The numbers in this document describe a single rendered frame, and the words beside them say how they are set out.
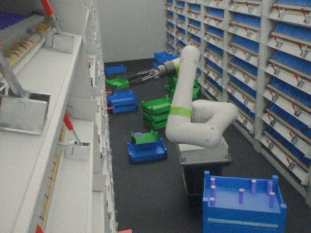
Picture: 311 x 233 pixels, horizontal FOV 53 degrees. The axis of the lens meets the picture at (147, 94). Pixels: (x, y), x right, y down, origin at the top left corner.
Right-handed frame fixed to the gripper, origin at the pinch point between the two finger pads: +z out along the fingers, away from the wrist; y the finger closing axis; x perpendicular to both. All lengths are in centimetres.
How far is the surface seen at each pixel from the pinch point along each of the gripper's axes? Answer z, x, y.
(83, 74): 11, 40, -109
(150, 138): -1, -69, 51
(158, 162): -1, -83, 36
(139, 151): 11, -80, 56
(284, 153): -86, -84, -1
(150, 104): -13, -67, 115
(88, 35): 13, 38, -39
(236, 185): -29, -38, -67
